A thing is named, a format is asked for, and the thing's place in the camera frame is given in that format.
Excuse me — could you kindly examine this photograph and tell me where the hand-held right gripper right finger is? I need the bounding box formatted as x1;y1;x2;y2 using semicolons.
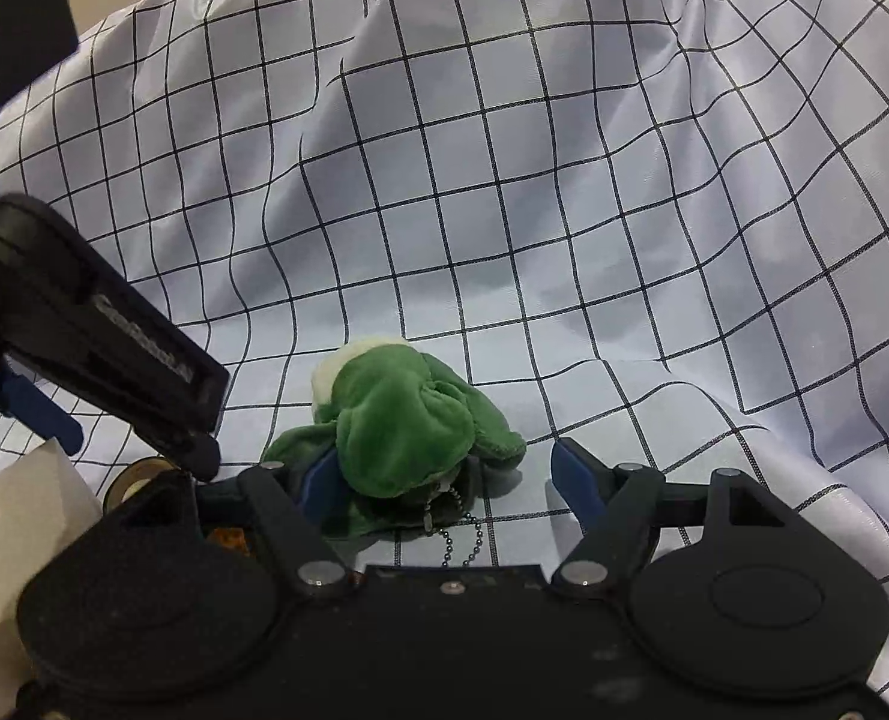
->
549;438;791;598

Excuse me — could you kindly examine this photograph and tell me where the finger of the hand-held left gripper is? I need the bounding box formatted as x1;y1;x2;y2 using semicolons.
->
0;370;86;457
0;193;231;482

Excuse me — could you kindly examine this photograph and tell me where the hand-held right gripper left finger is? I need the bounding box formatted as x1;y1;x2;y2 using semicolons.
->
110;448;352;598

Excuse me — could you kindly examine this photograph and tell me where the green plush toy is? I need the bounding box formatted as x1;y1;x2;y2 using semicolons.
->
260;337;528;568

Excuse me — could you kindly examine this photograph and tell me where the green tape roll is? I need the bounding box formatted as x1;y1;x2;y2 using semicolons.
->
103;457;169;515

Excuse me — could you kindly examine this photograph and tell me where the white cardboard box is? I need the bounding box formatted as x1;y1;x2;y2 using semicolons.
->
0;441;104;647

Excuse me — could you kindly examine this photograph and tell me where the checked light blue bedsheet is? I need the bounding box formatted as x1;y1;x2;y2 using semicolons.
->
0;0;889;720

